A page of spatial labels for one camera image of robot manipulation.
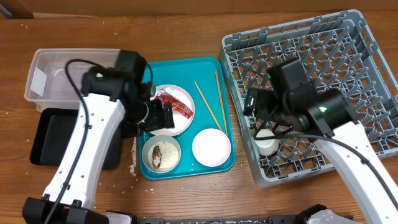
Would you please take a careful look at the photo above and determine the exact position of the red foil snack wrapper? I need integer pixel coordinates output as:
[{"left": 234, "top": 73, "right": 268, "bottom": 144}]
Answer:
[{"left": 155, "top": 89, "right": 193, "bottom": 119}]

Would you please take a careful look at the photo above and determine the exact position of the grey bowl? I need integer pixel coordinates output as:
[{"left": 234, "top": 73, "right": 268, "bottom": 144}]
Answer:
[{"left": 141, "top": 135, "right": 182, "bottom": 174}]

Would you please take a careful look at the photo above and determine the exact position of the brown food scrap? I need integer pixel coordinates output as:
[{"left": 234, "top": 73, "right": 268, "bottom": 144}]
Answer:
[{"left": 152, "top": 146, "right": 162, "bottom": 169}]

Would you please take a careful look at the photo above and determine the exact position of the pile of rice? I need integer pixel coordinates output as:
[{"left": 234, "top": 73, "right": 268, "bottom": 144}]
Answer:
[{"left": 148, "top": 141, "right": 180, "bottom": 173}]

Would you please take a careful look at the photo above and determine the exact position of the white cup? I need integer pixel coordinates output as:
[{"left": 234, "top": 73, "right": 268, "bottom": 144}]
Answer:
[{"left": 255, "top": 129, "right": 279, "bottom": 156}]

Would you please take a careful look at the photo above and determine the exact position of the small pink bowl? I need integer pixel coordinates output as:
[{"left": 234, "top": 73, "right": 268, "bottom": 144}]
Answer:
[{"left": 192, "top": 128, "right": 231, "bottom": 167}]

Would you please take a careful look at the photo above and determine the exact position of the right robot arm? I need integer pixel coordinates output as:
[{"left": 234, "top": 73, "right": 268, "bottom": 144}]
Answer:
[{"left": 243, "top": 58, "right": 397, "bottom": 223}]

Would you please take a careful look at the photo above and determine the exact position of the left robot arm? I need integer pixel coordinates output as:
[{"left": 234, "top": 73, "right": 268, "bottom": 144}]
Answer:
[{"left": 22, "top": 50, "right": 174, "bottom": 224}]

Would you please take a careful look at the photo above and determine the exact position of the grey dishwasher rack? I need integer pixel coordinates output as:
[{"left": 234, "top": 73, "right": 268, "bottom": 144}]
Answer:
[{"left": 220, "top": 10, "right": 397, "bottom": 188}]

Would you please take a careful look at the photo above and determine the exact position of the black waste tray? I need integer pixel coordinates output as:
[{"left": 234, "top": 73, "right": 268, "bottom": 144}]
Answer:
[{"left": 29, "top": 108, "right": 125, "bottom": 170}]

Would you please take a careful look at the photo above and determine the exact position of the large white plate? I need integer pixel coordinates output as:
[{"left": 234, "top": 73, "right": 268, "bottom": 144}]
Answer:
[{"left": 150, "top": 84, "right": 195, "bottom": 136}]

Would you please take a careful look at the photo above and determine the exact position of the teal plastic tray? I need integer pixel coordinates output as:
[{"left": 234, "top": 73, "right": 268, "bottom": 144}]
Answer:
[{"left": 138, "top": 57, "right": 236, "bottom": 180}]

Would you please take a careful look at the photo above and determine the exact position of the wooden chopstick left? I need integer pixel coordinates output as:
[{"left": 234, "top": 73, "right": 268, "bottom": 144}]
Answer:
[{"left": 194, "top": 82, "right": 223, "bottom": 131}]

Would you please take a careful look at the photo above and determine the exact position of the clear plastic bin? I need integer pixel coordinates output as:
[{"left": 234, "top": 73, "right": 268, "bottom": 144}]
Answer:
[{"left": 24, "top": 48, "right": 120, "bottom": 111}]

